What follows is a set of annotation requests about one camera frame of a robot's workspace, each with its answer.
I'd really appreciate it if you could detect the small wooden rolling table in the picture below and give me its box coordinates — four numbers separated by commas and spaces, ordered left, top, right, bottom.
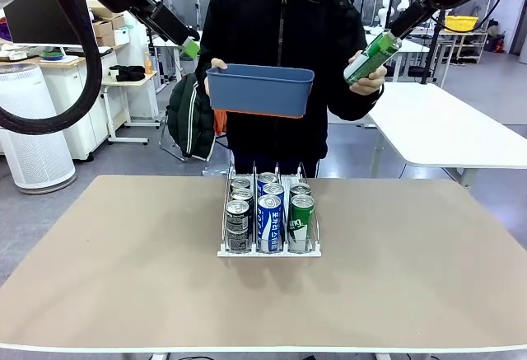
96, 70, 161, 146

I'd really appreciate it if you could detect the black corrugated cable hose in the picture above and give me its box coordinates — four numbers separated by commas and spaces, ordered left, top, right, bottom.
0, 0, 103, 135

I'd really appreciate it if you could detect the black cloth bundle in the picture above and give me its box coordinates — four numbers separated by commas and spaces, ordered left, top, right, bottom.
109, 63, 146, 82

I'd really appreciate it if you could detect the white background table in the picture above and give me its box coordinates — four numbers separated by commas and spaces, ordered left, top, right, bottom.
364, 32, 431, 83

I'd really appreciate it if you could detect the blue plastic bin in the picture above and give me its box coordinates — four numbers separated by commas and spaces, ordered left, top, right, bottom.
205, 63, 315, 119

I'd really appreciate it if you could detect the black computer monitor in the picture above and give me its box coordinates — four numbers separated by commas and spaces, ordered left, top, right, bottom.
3, 0, 99, 47

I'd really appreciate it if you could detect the wooden shelf rack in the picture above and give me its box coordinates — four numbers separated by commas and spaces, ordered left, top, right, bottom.
440, 30, 490, 64

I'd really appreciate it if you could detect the yellow plastic basket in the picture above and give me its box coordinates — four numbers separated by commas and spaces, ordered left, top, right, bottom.
444, 16, 480, 34

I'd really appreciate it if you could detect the blue Pocari can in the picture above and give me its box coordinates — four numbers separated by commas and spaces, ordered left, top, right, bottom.
257, 194, 285, 253
256, 173, 280, 197
262, 183, 286, 199

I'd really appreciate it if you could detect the person's left hand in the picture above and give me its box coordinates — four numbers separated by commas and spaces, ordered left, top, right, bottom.
348, 50, 389, 97

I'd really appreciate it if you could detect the dark green striped jacket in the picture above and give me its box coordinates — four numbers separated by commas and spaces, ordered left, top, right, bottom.
166, 73, 216, 161

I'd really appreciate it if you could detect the orange garment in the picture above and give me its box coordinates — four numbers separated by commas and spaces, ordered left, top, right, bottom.
213, 108, 229, 137

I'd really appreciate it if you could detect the green beverage can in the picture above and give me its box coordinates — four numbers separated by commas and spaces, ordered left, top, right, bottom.
343, 30, 403, 86
287, 194, 315, 253
288, 182, 312, 198

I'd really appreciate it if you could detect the person in black jacket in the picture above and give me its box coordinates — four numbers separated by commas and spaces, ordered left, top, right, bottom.
195, 0, 388, 179

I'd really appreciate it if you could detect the large white side table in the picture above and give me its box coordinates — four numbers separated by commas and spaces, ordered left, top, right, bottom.
364, 82, 527, 190

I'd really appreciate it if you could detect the person's right forearm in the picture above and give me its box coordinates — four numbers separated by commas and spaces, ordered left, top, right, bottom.
195, 38, 216, 89

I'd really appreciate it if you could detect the person's left forearm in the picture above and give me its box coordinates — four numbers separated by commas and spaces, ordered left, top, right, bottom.
329, 79, 386, 121

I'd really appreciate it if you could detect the white wire can dispenser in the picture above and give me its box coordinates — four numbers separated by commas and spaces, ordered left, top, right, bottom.
217, 160, 323, 259

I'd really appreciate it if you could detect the white cabinet desk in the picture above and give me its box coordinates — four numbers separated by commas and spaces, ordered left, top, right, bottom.
0, 42, 127, 161

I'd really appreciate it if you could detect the white air purifier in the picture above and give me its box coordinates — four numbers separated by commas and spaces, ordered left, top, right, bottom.
0, 63, 78, 195

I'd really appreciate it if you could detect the metal frame chair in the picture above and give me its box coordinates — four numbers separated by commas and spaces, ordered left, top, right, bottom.
158, 104, 232, 162

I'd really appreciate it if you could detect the white table with legs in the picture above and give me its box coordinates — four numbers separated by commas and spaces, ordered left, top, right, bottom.
152, 34, 203, 86

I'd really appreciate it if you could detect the black tripod stand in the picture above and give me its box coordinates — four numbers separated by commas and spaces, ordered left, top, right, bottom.
419, 7, 452, 86

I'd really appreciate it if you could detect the person's right hand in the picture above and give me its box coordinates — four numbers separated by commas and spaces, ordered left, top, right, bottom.
203, 58, 228, 98

